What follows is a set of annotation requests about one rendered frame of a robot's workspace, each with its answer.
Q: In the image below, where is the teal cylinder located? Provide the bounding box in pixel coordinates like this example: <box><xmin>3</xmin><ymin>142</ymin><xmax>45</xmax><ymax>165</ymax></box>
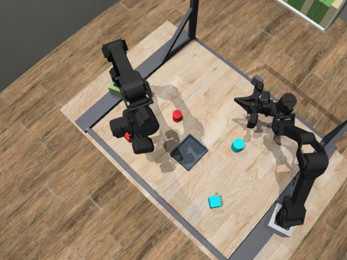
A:
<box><xmin>231</xmin><ymin>138</ymin><xmax>245</xmax><ymax>153</ymax></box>

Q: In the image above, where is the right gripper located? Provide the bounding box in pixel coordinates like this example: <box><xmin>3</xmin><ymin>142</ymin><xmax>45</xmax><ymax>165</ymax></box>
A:
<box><xmin>123</xmin><ymin>109</ymin><xmax>154</xmax><ymax>154</ymax></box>

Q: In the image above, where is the dark red cylinder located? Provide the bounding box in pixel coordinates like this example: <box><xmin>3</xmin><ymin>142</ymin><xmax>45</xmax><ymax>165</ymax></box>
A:
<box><xmin>172</xmin><ymin>110</ymin><xmax>182</xmax><ymax>122</ymax></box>

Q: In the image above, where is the red cube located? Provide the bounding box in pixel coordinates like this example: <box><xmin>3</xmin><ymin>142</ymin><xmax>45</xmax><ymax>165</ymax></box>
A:
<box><xmin>124</xmin><ymin>132</ymin><xmax>130</xmax><ymax>143</ymax></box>

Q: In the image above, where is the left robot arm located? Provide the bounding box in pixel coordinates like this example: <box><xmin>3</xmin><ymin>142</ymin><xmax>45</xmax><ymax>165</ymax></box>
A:
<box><xmin>259</xmin><ymin>91</ymin><xmax>329</xmax><ymax>230</ymax></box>

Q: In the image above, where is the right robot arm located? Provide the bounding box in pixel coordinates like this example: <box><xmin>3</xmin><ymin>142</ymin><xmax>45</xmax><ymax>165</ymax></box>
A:
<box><xmin>101</xmin><ymin>39</ymin><xmax>159</xmax><ymax>138</ymax></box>

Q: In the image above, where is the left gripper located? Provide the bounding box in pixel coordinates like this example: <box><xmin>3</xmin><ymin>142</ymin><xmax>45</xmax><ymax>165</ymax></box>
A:
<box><xmin>234</xmin><ymin>81</ymin><xmax>275</xmax><ymax>128</ymax></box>

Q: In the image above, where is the teal cube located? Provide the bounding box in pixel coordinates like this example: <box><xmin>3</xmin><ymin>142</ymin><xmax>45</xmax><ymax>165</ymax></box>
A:
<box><xmin>208</xmin><ymin>195</ymin><xmax>222</xmax><ymax>209</ymax></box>

